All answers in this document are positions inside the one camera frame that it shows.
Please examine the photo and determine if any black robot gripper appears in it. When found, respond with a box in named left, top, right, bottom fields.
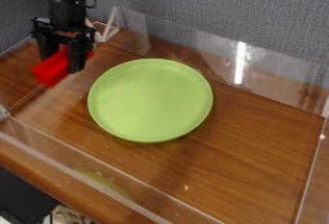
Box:
left=31, top=0, right=96, bottom=74

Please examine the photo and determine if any red block carrot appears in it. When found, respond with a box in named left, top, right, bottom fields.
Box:
left=31, top=45, right=97, bottom=88

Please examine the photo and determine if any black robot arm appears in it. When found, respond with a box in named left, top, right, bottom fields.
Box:
left=31, top=0, right=97, bottom=74

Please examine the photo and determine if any green round plate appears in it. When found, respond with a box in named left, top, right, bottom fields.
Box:
left=88, top=59, right=215, bottom=143

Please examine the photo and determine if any black box under table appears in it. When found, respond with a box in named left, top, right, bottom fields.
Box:
left=0, top=166, right=59, bottom=224

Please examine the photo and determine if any white power strip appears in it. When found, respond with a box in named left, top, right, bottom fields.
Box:
left=42, top=205, right=94, bottom=224

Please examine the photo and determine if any clear acrylic triangle bracket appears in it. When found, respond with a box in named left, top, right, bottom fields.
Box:
left=85, top=7, right=120, bottom=43

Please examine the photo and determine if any clear acrylic enclosure wall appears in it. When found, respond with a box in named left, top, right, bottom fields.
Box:
left=0, top=8, right=329, bottom=224

